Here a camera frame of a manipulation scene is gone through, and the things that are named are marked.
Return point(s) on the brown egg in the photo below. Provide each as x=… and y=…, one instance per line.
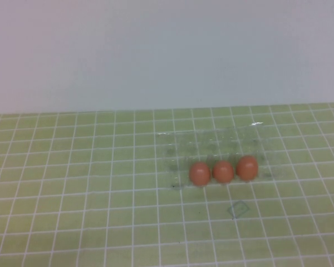
x=247, y=167
x=223, y=172
x=200, y=173

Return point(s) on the clear plastic egg tray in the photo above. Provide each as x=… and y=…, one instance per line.
x=178, y=155

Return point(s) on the small clear rectangular sticker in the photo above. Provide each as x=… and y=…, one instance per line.
x=238, y=209

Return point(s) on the green white checked tablecloth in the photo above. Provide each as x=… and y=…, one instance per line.
x=72, y=194

